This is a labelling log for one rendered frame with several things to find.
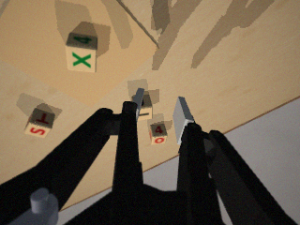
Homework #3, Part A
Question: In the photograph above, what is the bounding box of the cream letter block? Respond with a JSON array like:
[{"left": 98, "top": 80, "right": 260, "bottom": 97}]
[
  {"left": 138, "top": 95, "right": 153, "bottom": 121},
  {"left": 24, "top": 108, "right": 55, "bottom": 138},
  {"left": 66, "top": 33, "right": 98, "bottom": 72},
  {"left": 149, "top": 124, "right": 168, "bottom": 145}
]

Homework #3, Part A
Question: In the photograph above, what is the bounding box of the tan square mat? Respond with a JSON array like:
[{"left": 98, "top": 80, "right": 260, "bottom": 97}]
[{"left": 0, "top": 0, "right": 159, "bottom": 107}]

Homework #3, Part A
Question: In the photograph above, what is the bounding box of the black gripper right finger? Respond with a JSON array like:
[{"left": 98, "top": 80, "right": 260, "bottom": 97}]
[{"left": 172, "top": 97, "right": 298, "bottom": 225}]

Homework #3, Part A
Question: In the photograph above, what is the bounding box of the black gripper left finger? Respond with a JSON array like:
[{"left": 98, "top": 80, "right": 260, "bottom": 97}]
[{"left": 0, "top": 88, "right": 149, "bottom": 225}]

